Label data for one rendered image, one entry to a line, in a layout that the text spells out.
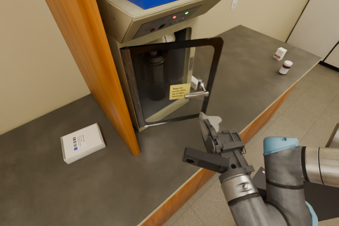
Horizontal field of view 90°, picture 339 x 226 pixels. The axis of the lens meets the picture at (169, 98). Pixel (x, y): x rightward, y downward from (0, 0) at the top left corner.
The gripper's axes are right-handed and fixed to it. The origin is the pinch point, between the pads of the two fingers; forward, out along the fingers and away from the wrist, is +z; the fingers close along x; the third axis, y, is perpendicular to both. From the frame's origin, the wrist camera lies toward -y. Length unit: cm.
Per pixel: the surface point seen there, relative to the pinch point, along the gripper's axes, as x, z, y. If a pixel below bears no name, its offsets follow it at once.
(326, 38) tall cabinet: -79, 151, 258
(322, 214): -66, -32, 68
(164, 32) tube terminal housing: 18.5, 21.7, -7.2
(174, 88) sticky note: 0.9, 13.5, -5.4
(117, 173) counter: -26.0, -2.7, -31.7
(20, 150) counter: -26, 16, -74
